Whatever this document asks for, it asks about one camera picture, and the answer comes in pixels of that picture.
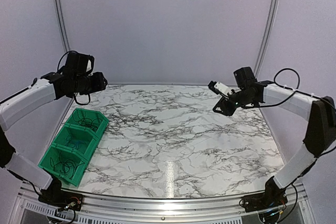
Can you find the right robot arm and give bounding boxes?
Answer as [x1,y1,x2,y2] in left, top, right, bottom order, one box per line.
[208,67,335,207]

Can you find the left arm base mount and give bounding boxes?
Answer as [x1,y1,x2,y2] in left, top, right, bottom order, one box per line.
[38,177,83,211]

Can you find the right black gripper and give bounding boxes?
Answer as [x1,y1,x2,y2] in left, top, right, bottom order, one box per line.
[213,90,255,116]

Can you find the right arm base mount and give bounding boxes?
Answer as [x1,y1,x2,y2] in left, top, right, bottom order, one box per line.
[238,177,288,212]

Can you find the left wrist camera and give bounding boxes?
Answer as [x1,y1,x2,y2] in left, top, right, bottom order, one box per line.
[86,55,95,75]

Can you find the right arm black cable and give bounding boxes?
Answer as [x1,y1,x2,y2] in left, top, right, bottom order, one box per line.
[241,68,326,109]

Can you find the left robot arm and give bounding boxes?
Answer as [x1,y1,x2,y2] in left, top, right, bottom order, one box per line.
[1,50,108,206]

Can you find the front aluminium rail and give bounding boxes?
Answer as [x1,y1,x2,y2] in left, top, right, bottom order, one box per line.
[9,183,315,223]

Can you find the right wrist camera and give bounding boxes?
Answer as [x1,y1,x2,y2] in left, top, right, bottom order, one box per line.
[208,81,233,97]

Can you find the near green storage bin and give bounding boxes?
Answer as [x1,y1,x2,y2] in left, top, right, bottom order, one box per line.
[38,145,88,186]

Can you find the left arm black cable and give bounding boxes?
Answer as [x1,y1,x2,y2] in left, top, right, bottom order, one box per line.
[57,50,92,105]

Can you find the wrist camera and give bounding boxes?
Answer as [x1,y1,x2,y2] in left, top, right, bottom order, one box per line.
[208,81,233,97]
[86,55,95,75]

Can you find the green storage bin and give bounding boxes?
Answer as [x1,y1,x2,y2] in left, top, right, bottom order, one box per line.
[65,108,109,140]
[38,145,88,186]
[52,125,99,161]

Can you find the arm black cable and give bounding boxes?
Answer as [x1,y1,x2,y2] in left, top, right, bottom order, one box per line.
[241,68,326,109]
[57,50,92,105]

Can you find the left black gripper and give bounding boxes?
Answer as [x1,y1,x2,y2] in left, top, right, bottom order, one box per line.
[73,71,107,95]

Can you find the far green storage bin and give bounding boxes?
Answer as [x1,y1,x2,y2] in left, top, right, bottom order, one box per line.
[65,108,109,140]

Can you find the middle green storage bin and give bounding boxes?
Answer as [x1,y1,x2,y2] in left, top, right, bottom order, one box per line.
[52,125,99,161]

